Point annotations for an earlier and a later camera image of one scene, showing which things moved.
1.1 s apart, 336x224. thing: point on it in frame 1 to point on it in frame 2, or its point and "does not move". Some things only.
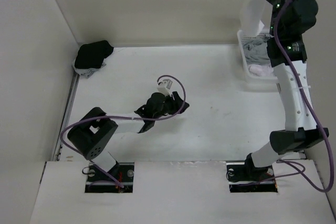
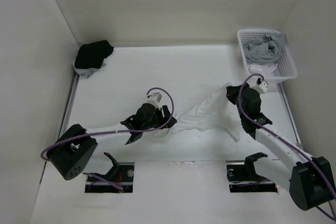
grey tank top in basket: [255, 51] does not move
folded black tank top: [92, 55] does not move
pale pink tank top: [261, 70] does not move
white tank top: [251, 6] to [214, 113]
